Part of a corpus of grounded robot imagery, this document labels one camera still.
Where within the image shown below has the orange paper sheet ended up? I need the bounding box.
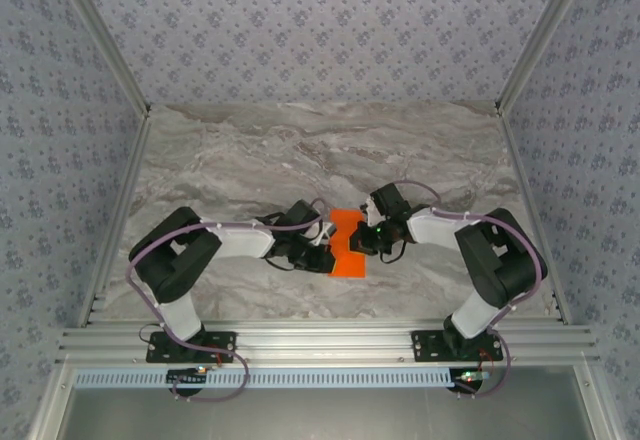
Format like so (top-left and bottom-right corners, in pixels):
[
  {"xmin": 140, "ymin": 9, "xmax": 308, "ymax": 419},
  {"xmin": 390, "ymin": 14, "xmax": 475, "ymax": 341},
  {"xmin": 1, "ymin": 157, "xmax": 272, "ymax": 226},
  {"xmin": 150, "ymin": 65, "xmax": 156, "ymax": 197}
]
[{"xmin": 327, "ymin": 208, "xmax": 369, "ymax": 280}]

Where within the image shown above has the grey metal sheet panel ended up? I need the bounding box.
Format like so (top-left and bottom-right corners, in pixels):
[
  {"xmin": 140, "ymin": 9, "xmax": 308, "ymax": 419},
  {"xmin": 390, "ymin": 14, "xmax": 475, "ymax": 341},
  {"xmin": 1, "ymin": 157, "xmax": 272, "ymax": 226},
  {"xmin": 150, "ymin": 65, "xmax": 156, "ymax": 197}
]
[{"xmin": 59, "ymin": 365, "xmax": 596, "ymax": 440}]

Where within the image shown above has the aluminium cross beam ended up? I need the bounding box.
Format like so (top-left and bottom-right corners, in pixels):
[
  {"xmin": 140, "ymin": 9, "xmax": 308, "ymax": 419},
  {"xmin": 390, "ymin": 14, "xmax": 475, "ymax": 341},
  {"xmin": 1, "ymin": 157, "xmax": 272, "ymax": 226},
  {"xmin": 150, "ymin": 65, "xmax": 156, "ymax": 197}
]
[{"xmin": 54, "ymin": 323, "xmax": 601, "ymax": 366}]

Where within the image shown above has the black controller board with LED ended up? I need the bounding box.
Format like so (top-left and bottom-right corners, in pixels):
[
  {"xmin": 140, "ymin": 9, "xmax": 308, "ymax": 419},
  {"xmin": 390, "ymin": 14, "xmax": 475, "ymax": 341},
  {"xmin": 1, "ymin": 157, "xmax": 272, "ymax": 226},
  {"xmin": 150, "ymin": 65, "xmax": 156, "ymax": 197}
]
[
  {"xmin": 166, "ymin": 366, "xmax": 209, "ymax": 390},
  {"xmin": 451, "ymin": 368, "xmax": 490, "ymax": 392}
]

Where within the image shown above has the slotted grey cable duct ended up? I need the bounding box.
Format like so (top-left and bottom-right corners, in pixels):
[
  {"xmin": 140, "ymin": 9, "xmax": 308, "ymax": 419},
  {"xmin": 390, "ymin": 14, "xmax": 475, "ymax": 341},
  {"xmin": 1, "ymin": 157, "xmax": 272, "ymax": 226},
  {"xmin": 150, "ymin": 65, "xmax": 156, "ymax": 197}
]
[{"xmin": 73, "ymin": 367, "xmax": 457, "ymax": 390}]

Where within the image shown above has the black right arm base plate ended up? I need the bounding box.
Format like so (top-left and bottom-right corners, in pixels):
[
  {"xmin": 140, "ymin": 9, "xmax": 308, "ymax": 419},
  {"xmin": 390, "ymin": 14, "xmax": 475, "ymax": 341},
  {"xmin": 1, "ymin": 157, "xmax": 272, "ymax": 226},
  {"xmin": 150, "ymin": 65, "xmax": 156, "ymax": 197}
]
[{"xmin": 410, "ymin": 329, "xmax": 503, "ymax": 364}]

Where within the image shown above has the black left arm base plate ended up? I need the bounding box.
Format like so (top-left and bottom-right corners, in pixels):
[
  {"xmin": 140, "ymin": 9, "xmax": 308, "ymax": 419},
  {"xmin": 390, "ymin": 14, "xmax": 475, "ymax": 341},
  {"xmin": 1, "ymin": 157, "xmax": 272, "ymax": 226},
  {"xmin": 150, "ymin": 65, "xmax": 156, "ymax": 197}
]
[{"xmin": 145, "ymin": 330, "xmax": 237, "ymax": 364}]

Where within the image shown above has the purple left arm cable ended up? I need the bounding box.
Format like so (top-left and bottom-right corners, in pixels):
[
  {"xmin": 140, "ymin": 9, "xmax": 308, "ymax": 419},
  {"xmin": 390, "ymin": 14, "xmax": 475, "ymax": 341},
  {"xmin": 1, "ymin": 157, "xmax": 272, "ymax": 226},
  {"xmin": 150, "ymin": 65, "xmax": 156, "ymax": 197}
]
[{"xmin": 124, "ymin": 197, "xmax": 327, "ymax": 405}]

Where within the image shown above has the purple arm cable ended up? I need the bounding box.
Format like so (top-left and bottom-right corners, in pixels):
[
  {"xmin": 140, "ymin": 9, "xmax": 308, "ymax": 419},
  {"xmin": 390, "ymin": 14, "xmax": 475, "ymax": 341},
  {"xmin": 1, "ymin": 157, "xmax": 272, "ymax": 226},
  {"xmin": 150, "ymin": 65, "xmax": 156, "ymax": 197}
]
[
  {"xmin": 389, "ymin": 178, "xmax": 551, "ymax": 400},
  {"xmin": 124, "ymin": 197, "xmax": 327, "ymax": 405}
]

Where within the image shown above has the aluminium table side rail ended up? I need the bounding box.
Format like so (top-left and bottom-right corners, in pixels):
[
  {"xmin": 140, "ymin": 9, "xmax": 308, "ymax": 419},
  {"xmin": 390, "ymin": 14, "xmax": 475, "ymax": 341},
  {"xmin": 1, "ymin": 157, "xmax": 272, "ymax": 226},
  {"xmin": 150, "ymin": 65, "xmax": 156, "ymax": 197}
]
[
  {"xmin": 497, "ymin": 104, "xmax": 572, "ymax": 326},
  {"xmin": 77, "ymin": 109, "xmax": 154, "ymax": 329}
]

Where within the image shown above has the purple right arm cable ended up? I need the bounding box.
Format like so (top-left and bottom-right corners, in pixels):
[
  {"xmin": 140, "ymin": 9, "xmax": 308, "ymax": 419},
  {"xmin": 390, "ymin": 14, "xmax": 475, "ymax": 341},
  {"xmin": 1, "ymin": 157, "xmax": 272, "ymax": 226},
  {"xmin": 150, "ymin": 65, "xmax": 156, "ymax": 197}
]
[{"xmin": 389, "ymin": 178, "xmax": 551, "ymax": 400}]

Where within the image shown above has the aluminium frame post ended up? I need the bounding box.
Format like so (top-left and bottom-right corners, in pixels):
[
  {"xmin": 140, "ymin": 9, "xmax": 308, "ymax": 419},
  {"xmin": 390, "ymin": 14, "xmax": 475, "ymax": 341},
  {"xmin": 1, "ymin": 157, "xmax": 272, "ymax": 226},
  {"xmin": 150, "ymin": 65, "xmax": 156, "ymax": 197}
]
[
  {"xmin": 494, "ymin": 0, "xmax": 595, "ymax": 114},
  {"xmin": 49, "ymin": 0, "xmax": 152, "ymax": 117}
]

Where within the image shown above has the aluminium frame leg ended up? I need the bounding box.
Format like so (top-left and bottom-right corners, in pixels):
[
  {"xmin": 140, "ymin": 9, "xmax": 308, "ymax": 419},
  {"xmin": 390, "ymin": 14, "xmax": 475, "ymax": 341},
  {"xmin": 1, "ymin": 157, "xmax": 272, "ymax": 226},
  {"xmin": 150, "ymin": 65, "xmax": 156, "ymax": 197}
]
[
  {"xmin": 29, "ymin": 362, "xmax": 76, "ymax": 440},
  {"xmin": 574, "ymin": 362, "xmax": 619, "ymax": 440}
]

